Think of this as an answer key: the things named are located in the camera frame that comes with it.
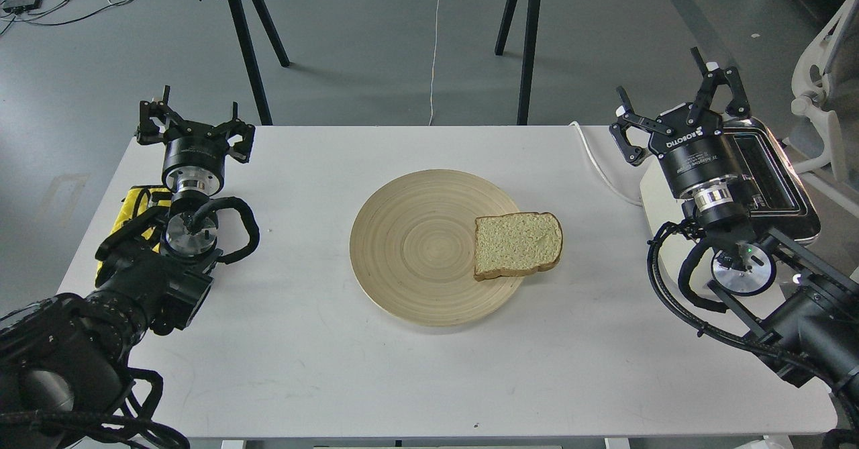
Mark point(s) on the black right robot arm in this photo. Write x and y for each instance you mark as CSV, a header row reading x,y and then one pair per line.
x,y
804,326

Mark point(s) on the white office chair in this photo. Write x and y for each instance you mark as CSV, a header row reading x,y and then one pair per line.
x,y
824,87

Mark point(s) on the round wooden plate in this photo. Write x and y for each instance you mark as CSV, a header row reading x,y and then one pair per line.
x,y
412,248

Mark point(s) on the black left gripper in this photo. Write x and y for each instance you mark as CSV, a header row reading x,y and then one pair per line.
x,y
190,143

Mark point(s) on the yellow cloth bag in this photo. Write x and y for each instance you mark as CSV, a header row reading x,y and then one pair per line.
x,y
137,200

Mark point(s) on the slice of brown bread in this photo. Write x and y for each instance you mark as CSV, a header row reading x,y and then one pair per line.
x,y
516,244

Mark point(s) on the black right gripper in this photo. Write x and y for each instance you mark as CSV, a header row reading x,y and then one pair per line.
x,y
694,150

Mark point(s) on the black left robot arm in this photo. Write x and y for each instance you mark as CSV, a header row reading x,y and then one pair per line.
x,y
66,374

